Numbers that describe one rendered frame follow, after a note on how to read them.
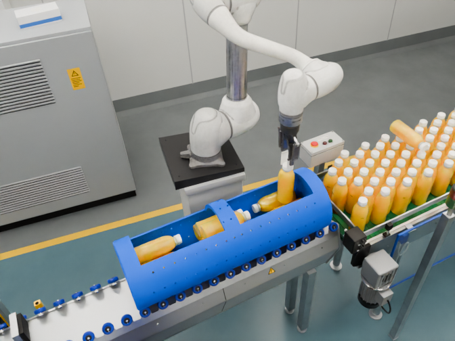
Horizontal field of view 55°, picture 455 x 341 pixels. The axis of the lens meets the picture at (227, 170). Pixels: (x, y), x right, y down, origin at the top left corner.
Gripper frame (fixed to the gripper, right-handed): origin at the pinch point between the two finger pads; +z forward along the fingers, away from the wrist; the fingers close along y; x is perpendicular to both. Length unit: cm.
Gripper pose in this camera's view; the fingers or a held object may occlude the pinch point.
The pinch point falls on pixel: (287, 161)
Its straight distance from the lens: 180.2
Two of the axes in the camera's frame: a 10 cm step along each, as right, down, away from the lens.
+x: 9.0, -3.3, 3.0
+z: 0.4, 7.3, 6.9
